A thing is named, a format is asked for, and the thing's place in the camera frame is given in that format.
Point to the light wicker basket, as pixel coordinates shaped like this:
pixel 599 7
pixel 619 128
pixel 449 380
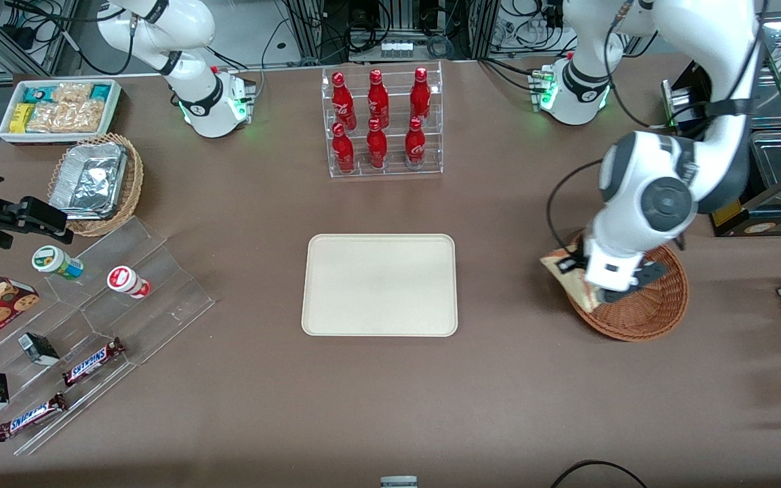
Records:
pixel 134 183

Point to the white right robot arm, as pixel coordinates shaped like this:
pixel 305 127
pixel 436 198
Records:
pixel 197 95

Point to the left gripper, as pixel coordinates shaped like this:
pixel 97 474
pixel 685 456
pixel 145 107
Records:
pixel 572 263

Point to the green label yogurt cup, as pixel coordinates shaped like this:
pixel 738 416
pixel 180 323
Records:
pixel 57 262

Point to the teal snack packet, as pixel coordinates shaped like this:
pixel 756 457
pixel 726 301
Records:
pixel 100 92
pixel 39 93

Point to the red label yogurt cup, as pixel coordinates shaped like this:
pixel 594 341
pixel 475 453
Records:
pixel 128 281

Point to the clear acrylic bottle rack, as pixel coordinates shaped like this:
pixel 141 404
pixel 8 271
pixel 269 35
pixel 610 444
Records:
pixel 394 68

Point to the small grey box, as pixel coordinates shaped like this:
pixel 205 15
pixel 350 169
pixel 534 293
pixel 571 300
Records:
pixel 398 482

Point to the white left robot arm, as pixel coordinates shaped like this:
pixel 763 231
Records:
pixel 662 196

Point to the cream rectangular tray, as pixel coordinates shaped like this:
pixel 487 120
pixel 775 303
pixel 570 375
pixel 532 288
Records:
pixel 380 285

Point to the aluminium foil container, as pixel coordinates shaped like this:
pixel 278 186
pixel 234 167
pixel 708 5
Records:
pixel 89 181

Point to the yellow snack packet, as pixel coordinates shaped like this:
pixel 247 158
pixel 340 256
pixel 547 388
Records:
pixel 22 118

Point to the triangular sandwich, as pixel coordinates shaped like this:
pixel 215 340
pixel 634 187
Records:
pixel 579 288

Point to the clear cracker packet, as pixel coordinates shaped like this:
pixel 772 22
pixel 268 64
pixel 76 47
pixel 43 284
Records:
pixel 72 93
pixel 87 115
pixel 48 117

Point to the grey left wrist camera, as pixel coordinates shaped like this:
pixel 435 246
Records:
pixel 572 264

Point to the white power strip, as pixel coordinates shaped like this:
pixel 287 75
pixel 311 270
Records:
pixel 396 49

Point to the red cola bottle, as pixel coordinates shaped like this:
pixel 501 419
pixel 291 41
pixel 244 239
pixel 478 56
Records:
pixel 377 148
pixel 415 146
pixel 343 152
pixel 343 102
pixel 420 98
pixel 378 100

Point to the clear acrylic stepped display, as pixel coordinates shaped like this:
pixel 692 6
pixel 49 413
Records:
pixel 160 298

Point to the snickers chocolate bar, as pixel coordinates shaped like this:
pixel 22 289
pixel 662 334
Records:
pixel 92 362
pixel 31 417

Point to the brown wicker basket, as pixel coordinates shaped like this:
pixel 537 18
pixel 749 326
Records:
pixel 662 312

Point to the white snack bin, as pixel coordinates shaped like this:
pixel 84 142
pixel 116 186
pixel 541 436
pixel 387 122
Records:
pixel 7 135

